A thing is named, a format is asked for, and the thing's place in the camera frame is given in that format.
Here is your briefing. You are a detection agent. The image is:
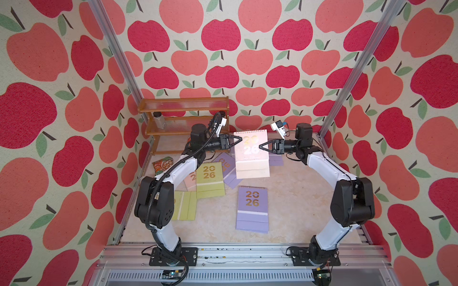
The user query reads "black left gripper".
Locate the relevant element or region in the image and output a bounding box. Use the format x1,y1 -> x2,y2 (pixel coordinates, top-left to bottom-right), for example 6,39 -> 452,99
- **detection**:
201,135 -> 242,153

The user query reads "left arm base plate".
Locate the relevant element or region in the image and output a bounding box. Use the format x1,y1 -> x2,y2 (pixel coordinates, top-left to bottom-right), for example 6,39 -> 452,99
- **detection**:
149,247 -> 198,266

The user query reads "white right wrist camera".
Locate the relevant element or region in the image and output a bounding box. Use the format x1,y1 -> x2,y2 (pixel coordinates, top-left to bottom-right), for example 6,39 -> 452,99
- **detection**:
270,120 -> 287,139

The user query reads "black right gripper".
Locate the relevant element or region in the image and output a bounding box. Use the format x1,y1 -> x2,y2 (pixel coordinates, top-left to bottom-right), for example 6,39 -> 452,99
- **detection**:
259,141 -> 299,157

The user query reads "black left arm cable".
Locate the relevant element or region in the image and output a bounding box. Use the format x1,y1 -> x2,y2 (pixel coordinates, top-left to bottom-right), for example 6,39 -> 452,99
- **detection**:
142,111 -> 224,286

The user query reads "glass jar left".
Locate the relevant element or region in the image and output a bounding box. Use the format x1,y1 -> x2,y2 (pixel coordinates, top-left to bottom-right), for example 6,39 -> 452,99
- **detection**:
153,112 -> 167,130

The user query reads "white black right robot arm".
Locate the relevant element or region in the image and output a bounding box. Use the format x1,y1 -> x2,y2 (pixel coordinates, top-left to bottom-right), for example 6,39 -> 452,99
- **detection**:
259,120 -> 376,265

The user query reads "purple calendar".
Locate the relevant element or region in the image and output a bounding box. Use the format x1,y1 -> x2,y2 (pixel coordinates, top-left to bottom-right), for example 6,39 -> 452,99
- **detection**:
213,153 -> 242,189
236,186 -> 269,234
269,153 -> 284,166

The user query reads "aluminium post right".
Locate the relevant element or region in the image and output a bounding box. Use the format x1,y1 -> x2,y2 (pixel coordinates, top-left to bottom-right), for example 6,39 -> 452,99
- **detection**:
317,0 -> 406,139

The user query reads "orange wooden shelf rack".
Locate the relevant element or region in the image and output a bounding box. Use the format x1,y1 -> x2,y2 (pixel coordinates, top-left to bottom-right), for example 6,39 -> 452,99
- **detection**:
138,97 -> 230,155

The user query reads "green calendar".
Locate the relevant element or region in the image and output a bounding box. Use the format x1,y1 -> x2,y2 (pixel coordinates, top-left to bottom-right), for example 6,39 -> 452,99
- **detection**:
196,162 -> 225,200
172,191 -> 198,220

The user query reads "aluminium frame rail front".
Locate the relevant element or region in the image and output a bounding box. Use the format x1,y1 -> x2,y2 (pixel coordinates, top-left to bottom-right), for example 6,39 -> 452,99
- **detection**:
88,243 -> 401,286

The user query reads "aluminium post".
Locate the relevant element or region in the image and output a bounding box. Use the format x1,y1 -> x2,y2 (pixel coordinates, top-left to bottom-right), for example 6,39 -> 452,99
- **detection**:
317,0 -> 406,139
88,0 -> 143,107

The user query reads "aluminium post left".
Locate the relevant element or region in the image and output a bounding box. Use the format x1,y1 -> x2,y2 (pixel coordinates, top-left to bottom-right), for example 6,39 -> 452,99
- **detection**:
88,0 -> 143,107

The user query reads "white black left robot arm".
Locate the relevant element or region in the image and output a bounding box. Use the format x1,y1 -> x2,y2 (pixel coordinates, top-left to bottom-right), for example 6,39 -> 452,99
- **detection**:
134,123 -> 242,263

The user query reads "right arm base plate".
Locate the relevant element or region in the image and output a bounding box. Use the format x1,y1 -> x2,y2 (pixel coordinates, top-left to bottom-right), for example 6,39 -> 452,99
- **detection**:
286,245 -> 341,268

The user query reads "pink calendar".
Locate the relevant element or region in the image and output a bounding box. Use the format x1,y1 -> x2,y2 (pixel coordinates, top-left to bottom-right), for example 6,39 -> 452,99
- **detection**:
234,129 -> 270,179
184,171 -> 197,191

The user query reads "snack packet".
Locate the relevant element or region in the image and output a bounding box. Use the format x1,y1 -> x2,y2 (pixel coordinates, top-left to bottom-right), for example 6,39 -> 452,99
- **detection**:
152,156 -> 174,175

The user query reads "green calendar lower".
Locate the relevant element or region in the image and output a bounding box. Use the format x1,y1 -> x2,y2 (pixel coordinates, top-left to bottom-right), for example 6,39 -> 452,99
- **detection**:
172,191 -> 198,220

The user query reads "green calendar upper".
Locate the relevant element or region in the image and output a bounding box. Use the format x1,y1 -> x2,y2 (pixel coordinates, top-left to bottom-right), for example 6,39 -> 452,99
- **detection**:
196,162 -> 225,200

